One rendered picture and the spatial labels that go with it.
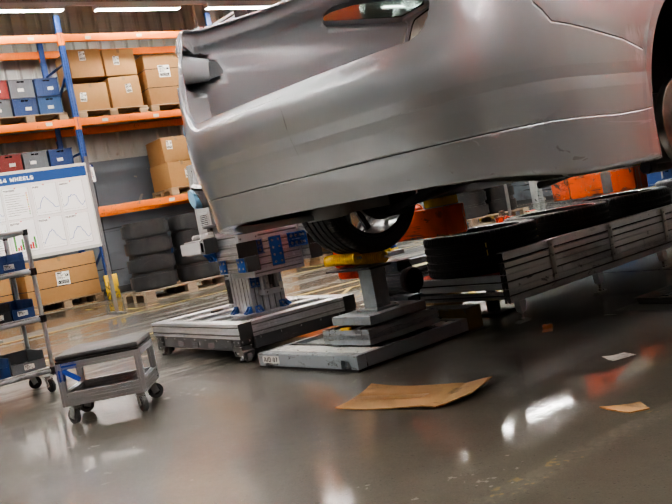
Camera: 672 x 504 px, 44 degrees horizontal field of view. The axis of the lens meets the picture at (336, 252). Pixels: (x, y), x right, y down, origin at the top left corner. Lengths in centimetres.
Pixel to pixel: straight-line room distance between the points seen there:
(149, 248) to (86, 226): 142
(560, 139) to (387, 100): 52
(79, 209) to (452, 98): 832
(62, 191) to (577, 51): 846
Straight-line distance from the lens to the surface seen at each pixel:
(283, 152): 292
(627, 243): 540
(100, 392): 410
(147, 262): 1157
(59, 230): 1030
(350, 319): 419
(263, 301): 524
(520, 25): 237
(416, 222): 462
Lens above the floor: 78
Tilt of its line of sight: 3 degrees down
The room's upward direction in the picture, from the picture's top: 11 degrees counter-clockwise
